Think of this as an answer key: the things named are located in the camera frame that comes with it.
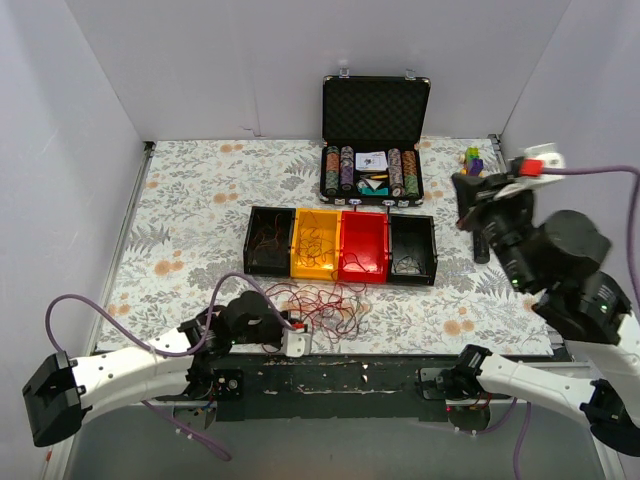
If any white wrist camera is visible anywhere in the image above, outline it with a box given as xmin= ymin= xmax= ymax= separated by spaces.
xmin=494 ymin=143 xmax=566 ymax=200
xmin=279 ymin=324 xmax=312 ymax=358

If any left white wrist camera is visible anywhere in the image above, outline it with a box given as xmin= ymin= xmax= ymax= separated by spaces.
xmin=279 ymin=324 xmax=312 ymax=358

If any black bin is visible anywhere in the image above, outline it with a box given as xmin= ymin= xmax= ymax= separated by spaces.
xmin=243 ymin=206 xmax=296 ymax=277
xmin=387 ymin=214 xmax=438 ymax=286

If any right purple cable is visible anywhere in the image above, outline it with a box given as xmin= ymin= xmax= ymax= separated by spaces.
xmin=512 ymin=164 xmax=640 ymax=480

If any black microphone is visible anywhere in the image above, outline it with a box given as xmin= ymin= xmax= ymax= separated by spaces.
xmin=472 ymin=229 xmax=490 ymax=265

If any yellow bin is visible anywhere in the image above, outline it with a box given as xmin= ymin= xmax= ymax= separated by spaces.
xmin=290 ymin=208 xmax=341 ymax=282

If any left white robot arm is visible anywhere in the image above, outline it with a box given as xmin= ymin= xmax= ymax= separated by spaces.
xmin=22 ymin=291 xmax=291 ymax=447

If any red wire tangle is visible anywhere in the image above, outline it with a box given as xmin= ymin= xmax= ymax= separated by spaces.
xmin=264 ymin=279 xmax=374 ymax=346

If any red bin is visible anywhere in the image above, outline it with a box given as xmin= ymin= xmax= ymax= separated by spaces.
xmin=338 ymin=211 xmax=389 ymax=284

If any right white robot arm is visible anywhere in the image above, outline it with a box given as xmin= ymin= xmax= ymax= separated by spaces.
xmin=439 ymin=173 xmax=639 ymax=457

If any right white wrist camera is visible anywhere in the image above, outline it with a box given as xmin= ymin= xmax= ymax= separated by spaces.
xmin=494 ymin=143 xmax=566 ymax=200

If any black poker chip case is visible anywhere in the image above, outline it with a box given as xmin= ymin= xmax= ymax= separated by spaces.
xmin=319 ymin=71 xmax=431 ymax=208

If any purple cable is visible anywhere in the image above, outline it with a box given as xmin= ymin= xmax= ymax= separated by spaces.
xmin=512 ymin=164 xmax=640 ymax=480
xmin=44 ymin=272 xmax=301 ymax=461

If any floral table mat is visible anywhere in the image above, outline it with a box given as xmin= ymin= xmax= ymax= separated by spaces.
xmin=97 ymin=137 xmax=552 ymax=356

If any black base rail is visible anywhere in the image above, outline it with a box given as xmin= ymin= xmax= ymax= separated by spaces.
xmin=134 ymin=349 xmax=511 ymax=422

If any colourful toy block car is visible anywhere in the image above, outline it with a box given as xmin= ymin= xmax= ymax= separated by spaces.
xmin=459 ymin=147 xmax=484 ymax=177

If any playing card deck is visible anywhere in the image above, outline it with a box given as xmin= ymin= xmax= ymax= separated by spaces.
xmin=355 ymin=151 xmax=388 ymax=172

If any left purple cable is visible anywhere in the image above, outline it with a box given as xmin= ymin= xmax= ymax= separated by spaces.
xmin=44 ymin=272 xmax=301 ymax=461

